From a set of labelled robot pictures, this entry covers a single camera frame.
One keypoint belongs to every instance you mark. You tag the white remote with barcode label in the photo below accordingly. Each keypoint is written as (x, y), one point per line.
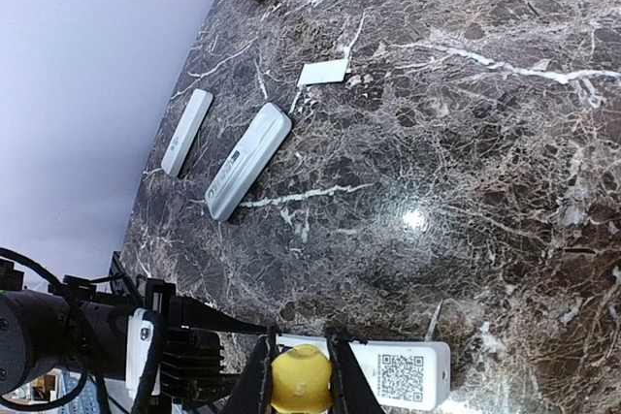
(248, 158)

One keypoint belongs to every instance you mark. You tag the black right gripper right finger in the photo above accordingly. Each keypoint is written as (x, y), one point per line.
(350, 391)

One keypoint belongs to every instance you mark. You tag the yellow handled screwdriver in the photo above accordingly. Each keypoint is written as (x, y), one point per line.
(301, 381)

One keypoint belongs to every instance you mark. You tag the white button remote control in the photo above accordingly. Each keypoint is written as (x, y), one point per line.
(403, 374)

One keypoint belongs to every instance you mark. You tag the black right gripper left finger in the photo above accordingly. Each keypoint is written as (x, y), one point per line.
(253, 390)

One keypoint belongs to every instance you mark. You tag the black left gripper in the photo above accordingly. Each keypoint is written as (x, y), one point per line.
(191, 352)

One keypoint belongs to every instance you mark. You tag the plain white slim remote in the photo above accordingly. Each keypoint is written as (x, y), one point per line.
(186, 131)

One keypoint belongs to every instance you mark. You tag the grey battery cover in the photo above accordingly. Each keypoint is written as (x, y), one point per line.
(323, 72)

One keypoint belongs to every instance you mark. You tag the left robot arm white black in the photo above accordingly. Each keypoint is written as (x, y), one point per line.
(47, 323)

